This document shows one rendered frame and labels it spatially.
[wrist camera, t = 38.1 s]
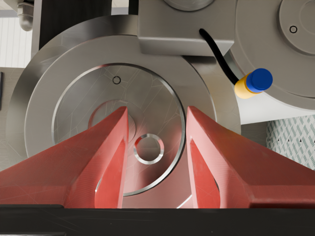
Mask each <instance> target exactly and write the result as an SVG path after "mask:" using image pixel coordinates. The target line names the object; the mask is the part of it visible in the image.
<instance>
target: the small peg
mask: <svg viewBox="0 0 315 236"><path fill-rule="evenodd" d="M163 153H164V145H163V142H162V140H161V139H160V138H159V137H158V136H157V135H154V134H144V135H142V136H140V137H139V138H138V139H137V140H136V141H135V144H134V154H135V156H136V158H137V160H139V161H140V162H142V163H144V164H154V163H156V162H158V161H159V160H160V159H161V157H162V156H163Z"/></svg>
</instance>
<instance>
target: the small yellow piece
mask: <svg viewBox="0 0 315 236"><path fill-rule="evenodd" d="M199 33H200V35H201V36H202V37H203V38H204V39H205V41H206V42H207V44H208V45H209V47H210V48H211V50H212V52H213V53H214V55H215V57H216V59H217V61H218V63H219V65H220V67H221V68H222V70H223V72H224V73H225V75H226V76H227V78H228V79H229V80H230V81H231V82H232V84H233V85H234V86H235V87H234V90H235V93H236V95H237V96H238V97H240V98H242V99H248V98H250V97H253V96H255V95H257V94H260V93H262V92H263V91H264V90H267V89H268V88H269V87H270V86H271V85H272V82H273V77H272V74H271V73H270V72H269V71H268V70H267V69H264V68H258V69H256V70H254V71H252V72H250V73H248V74H247V75H246V76H244V77H243V78H241V79H240V80H239V79H238V78H237V77H236V76H235V74H234V73H233V72H232V70H231V69H230V67H229V66H228V64H227V62H226V61H225V59H224V57H223V55H222V53H221V51H220V49H219V48H218V46H217V44H216V43H215V41H214V40H213V38H212V37H211V36H210V35H209V33H208V32H207V31H206V30H205V29H200V30H199Z"/></svg>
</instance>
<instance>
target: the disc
mask: <svg viewBox="0 0 315 236"><path fill-rule="evenodd" d="M137 27H138V15H108V16H102V17H98V18H94V19H90V20H87V21H84V22H82V23H79V24H77V25H75V26H73V27H71V28H68V29H67V30H65V31H63V32H61V33H60V34H58V35H57V36H56V37H54V38H53V39H52V40H50V41H49V42H48V43H47V44H46V45H44V46H43V47H42V48H41V49H40V50H39V51H38V52H37V53H36V55H35V56H34V57H33V58H32V59H31V61H30V62H29V63H28V65H27V66H26V68H25V69H24V71H23V72H22V74H21V76H20V78H19V80H18V82H17V84H16V86H15V88H14V91H13V93H12V96H11V99H10V103H9V107H8V111H7V120H6V146H7V155H8V160H9V164H10V166H13V165H15V164H17V163H19V162H21V161H23V160H25V159H27V158H28V157H27V152H26V147H25V139H24V125H25V117H26V111H27V108H28V104H29V101H30V97H31V95H32V93H33V90H34V88H35V87H36V85H37V83H38V81H39V80H40V78H41V77H42V75H43V74H44V72H45V71H46V70H47V69H48V67H49V66H50V65H51V64H52V63H53V62H54V61H55V60H56V59H58V58H59V57H60V56H61V55H62V54H64V53H65V52H67V51H68V50H70V49H71V48H73V47H75V46H77V45H79V44H81V43H83V42H85V41H88V40H91V39H94V38H97V37H102V36H107V35H118V34H126V35H136V36H137ZM182 56H183V57H184V58H185V59H186V60H188V61H189V62H190V63H191V65H192V66H193V67H194V68H195V69H196V70H197V72H198V73H199V74H200V76H201V77H202V79H203V80H204V82H205V84H206V85H207V87H208V89H209V92H210V94H211V97H212V100H213V103H214V106H215V110H216V116H217V123H218V124H220V125H221V126H223V127H225V128H227V129H229V130H231V131H233V132H235V133H237V134H239V135H241V122H240V112H239V107H238V103H237V99H236V96H235V93H234V90H233V87H232V85H231V83H230V81H229V79H228V78H227V76H226V75H225V73H224V72H223V70H222V68H221V67H220V65H219V63H218V61H217V60H216V58H215V57H214V56H189V55H182ZM179 208H194V206H193V198H192V197H191V198H190V199H189V200H188V201H187V202H186V203H185V204H183V205H182V206H181V207H179Z"/></svg>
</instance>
